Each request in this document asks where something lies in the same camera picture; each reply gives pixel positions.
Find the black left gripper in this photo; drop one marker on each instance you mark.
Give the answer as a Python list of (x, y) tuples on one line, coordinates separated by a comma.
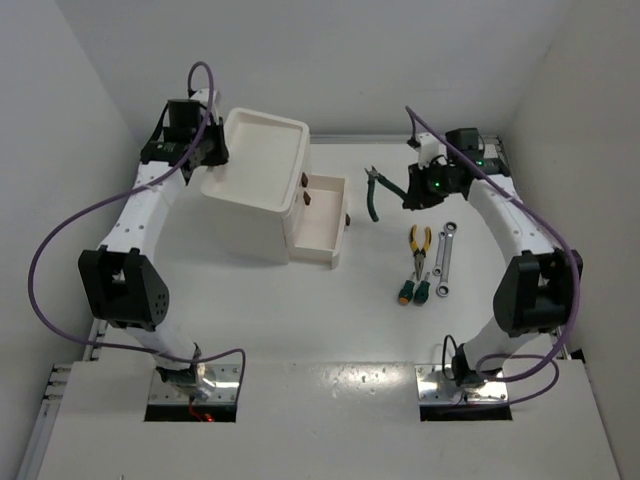
[(222, 155)]

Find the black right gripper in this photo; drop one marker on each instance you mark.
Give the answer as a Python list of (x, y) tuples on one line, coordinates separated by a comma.
[(417, 198)]

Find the yellow handled needle-nose pliers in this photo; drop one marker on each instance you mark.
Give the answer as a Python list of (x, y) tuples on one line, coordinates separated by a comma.
[(419, 251)]

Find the white three-drawer cabinet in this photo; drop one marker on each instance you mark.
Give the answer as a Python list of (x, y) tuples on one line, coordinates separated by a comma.
[(250, 206)]

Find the green screwdriver dark cap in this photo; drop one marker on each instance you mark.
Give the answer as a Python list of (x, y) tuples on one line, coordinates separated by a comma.
[(422, 291)]

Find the green screwdriver orange cap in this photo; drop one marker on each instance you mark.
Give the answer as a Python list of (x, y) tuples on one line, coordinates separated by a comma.
[(406, 292)]

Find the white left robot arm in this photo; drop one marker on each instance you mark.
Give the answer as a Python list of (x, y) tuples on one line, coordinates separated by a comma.
[(120, 280)]

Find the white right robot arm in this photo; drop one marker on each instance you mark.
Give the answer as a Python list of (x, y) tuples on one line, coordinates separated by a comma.
[(539, 291)]

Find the upper silver ratchet wrench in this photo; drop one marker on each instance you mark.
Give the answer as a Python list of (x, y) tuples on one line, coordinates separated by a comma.
[(451, 228)]

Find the silver ratchet wrench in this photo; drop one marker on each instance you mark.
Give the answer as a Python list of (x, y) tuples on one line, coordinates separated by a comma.
[(451, 228), (443, 285)]

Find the lower silver ratchet wrench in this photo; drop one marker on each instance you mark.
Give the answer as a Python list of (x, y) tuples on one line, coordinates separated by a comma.
[(443, 285)]

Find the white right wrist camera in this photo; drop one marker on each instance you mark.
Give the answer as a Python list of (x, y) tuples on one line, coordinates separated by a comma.
[(430, 150)]

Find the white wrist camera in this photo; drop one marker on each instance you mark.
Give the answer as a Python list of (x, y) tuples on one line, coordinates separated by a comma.
[(206, 96), (430, 150)]

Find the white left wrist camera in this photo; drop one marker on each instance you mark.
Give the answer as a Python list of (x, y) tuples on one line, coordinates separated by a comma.
[(206, 96)]

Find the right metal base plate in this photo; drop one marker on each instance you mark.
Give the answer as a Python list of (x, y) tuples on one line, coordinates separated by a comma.
[(436, 390)]

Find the metal base plate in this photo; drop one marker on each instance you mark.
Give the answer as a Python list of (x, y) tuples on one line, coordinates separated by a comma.
[(216, 385), (436, 390)]

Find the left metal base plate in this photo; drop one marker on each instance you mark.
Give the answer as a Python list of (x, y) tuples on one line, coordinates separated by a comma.
[(216, 385)]

